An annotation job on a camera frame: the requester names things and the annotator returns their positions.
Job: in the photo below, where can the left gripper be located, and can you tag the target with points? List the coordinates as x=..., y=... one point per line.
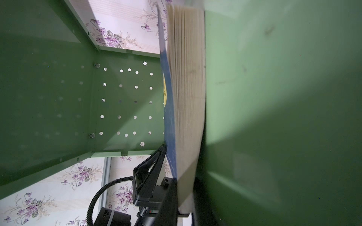
x=146, y=194

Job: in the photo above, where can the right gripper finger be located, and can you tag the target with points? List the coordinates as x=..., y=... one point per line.
x=168, y=212

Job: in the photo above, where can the navy book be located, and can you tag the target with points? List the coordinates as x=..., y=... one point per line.
x=183, y=63

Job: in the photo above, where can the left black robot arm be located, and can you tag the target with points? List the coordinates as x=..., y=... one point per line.
x=107, y=216

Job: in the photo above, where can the green two-tier shelf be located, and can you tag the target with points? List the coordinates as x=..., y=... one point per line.
x=82, y=103

